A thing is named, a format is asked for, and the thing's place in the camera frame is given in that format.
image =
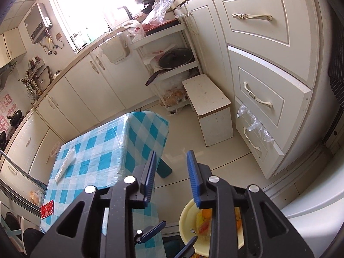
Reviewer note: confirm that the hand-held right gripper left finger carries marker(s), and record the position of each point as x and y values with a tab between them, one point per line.
149	177

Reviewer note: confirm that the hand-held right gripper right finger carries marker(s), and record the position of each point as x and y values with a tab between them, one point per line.
192	180

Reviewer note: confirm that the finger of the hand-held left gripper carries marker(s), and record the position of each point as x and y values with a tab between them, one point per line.
153	229
186	247

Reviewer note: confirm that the red and yellow snack packet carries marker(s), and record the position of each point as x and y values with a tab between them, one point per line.
203	224

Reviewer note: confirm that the pale yellow plastic basin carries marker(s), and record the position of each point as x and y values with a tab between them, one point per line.
188	215

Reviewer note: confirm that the orange peel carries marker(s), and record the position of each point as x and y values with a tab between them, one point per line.
207	212

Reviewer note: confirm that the teal table leg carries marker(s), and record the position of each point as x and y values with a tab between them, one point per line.
164	169

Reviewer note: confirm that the blue white checked tablecloth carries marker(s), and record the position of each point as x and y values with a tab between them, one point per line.
88	153

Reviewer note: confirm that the clear plastic bag on drawer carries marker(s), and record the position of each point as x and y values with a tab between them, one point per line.
255	125

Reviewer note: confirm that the white wooden stool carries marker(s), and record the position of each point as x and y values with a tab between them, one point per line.
207	96

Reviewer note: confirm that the white crinkled rolled sheet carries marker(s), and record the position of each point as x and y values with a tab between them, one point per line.
65	164

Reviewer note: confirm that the bag of brown round food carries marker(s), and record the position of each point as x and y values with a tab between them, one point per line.
174	95

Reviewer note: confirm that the floral hanging bag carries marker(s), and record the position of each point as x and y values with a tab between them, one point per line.
55	150

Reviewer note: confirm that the black frying pan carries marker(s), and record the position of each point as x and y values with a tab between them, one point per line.
154	76

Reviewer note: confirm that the red patterned packet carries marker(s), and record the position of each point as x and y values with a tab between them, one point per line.
47	209

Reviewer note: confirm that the cream lower kitchen cabinets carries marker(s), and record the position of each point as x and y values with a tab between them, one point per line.
80	86

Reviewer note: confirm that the clear bag with bread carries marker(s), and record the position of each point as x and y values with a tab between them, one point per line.
35	197

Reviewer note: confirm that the black round seat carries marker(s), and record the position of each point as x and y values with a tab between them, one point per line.
32	237

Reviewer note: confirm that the black pot with glass lid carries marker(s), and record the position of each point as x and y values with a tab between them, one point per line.
174	57

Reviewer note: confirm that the white hanging waste bin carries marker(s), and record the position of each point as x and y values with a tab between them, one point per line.
115	48

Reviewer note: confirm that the washing machine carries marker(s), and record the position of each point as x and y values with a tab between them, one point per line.
10	220

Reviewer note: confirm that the cream drawer cabinet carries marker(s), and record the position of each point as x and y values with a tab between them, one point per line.
268	59

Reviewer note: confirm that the white and red plastic bag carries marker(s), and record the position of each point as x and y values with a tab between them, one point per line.
135	31

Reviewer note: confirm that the black kettle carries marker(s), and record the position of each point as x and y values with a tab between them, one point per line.
14	117

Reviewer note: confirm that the white shelf rack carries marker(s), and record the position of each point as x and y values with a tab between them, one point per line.
166	31

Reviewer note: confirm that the hanging kitchen utensils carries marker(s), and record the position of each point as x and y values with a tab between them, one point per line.
31	83

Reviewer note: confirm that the dark sink faucet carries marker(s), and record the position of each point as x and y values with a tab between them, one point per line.
126	9

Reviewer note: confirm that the large clear plastic bag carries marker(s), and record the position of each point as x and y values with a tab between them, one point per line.
158	8

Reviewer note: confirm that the dark striped cloth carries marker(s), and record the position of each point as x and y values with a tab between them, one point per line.
337	86

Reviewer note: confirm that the range hood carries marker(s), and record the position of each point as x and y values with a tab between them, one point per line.
6	71

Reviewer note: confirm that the kitchen window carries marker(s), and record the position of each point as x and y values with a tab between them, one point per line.
88	5

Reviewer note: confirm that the silver water heater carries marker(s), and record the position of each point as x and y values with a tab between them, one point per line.
36	22

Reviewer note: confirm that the red and white wall poster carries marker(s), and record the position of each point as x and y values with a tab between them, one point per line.
5	104

